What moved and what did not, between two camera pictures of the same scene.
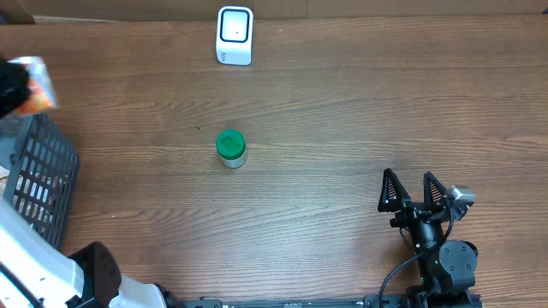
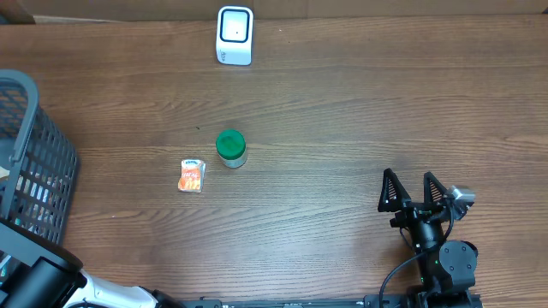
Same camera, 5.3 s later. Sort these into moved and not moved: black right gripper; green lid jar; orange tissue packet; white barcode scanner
Moved: orange tissue packet
Not moved: green lid jar; white barcode scanner; black right gripper
